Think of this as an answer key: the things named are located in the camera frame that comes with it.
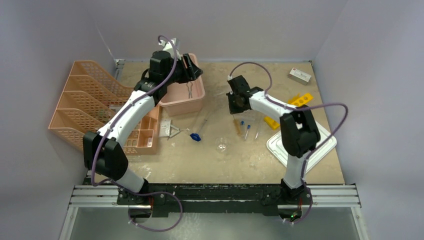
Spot small white red box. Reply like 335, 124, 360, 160
287, 67, 312, 85

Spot metal crucible tongs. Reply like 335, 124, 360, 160
186, 81, 194, 99

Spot white plastic tray lid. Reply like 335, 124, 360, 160
266, 119, 338, 176

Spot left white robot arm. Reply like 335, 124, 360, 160
82, 50, 203, 205

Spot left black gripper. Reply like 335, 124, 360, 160
163, 53, 202, 87

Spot yellow test tube rack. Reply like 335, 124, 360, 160
263, 93, 314, 130

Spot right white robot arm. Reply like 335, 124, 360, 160
227, 75, 321, 204

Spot clear glass tube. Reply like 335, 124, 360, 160
195, 112, 211, 135

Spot blue clamp clip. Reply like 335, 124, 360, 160
189, 133, 202, 142

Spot orange compartment organizer tray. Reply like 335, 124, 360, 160
123, 105, 162, 156

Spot orange mesh file rack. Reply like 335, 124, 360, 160
48, 60, 133, 150

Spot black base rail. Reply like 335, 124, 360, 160
67, 182, 362, 220

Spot small glass beaker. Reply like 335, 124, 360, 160
215, 137, 229, 153

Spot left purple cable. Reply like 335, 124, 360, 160
90, 35, 184, 233

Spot glass dropper pipette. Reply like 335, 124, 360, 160
254, 118, 262, 141

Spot clear plastic tube rack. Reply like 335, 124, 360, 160
242, 110, 259, 122

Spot pink plastic bin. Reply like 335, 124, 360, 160
158, 53, 206, 117

